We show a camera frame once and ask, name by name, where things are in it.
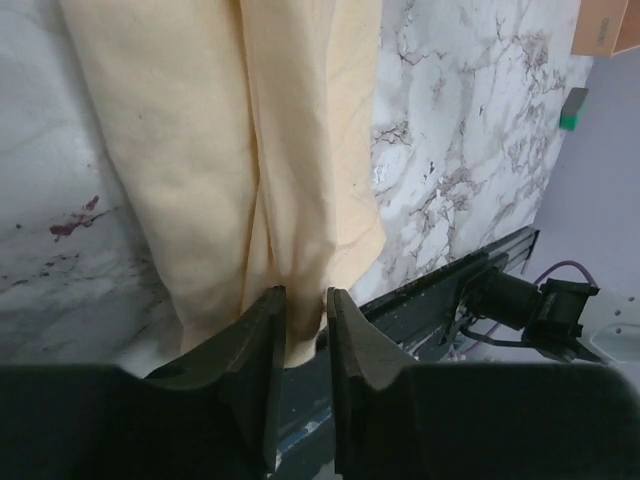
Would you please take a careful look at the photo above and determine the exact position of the peach desk organizer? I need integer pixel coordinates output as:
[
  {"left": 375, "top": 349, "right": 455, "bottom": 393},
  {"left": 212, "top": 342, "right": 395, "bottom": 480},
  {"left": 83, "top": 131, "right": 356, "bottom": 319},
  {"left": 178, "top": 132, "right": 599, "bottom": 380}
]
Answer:
[{"left": 571, "top": 0, "right": 640, "bottom": 58}]

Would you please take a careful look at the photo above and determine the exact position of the aluminium frame rail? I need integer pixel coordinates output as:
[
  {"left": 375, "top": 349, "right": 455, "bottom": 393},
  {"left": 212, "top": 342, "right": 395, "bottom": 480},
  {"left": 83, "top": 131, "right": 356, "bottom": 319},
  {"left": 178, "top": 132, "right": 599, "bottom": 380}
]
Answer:
[{"left": 482, "top": 226, "right": 539, "bottom": 274}]

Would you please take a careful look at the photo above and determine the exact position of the green grey eraser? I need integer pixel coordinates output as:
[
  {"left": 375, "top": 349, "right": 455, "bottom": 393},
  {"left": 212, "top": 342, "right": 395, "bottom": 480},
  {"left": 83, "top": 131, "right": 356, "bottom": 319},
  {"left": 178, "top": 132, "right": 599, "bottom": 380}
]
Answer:
[{"left": 559, "top": 87, "right": 589, "bottom": 131}]

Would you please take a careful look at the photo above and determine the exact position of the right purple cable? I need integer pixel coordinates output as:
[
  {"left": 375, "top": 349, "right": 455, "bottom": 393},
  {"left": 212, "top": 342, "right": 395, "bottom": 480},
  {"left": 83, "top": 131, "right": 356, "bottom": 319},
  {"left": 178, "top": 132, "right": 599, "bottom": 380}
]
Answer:
[{"left": 449, "top": 259, "right": 592, "bottom": 356}]

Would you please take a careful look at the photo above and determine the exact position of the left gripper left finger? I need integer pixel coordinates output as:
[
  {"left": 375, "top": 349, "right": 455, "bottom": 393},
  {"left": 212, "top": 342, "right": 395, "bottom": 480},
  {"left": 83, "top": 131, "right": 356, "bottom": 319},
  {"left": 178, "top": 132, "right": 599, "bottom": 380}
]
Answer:
[{"left": 1, "top": 286, "right": 286, "bottom": 479}]

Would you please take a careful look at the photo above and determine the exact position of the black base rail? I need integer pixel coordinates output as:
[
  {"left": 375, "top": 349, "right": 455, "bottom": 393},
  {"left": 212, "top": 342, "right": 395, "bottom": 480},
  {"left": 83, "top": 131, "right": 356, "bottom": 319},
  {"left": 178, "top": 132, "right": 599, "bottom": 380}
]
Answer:
[{"left": 271, "top": 252, "right": 509, "bottom": 479}]

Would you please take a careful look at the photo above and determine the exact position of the beige underwear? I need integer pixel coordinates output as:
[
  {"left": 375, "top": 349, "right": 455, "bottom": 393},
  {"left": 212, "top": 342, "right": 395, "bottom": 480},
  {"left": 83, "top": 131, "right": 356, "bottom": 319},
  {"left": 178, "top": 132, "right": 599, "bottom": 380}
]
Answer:
[{"left": 61, "top": 1, "right": 385, "bottom": 367}]

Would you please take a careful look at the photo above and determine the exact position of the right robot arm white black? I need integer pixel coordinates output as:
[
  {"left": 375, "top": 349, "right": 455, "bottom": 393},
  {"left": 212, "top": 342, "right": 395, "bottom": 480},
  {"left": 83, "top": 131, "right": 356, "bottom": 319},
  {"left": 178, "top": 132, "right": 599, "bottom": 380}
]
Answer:
[{"left": 456, "top": 268, "right": 639, "bottom": 364}]

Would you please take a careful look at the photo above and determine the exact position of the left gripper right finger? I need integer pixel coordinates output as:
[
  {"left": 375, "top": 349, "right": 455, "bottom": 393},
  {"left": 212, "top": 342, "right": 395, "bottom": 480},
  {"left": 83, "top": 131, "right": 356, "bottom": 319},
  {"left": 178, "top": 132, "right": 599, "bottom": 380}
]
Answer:
[{"left": 327, "top": 289, "right": 639, "bottom": 479}]

